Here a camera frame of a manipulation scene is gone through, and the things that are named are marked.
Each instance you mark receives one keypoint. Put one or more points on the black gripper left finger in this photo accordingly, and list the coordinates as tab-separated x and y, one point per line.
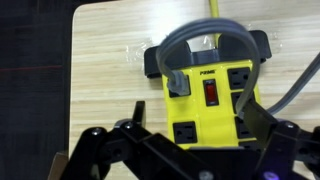
110	150

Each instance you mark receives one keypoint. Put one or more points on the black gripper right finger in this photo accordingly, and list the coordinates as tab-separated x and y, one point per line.
286	146

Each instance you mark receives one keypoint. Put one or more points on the yellow black power strip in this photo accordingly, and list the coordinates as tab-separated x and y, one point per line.
196	113

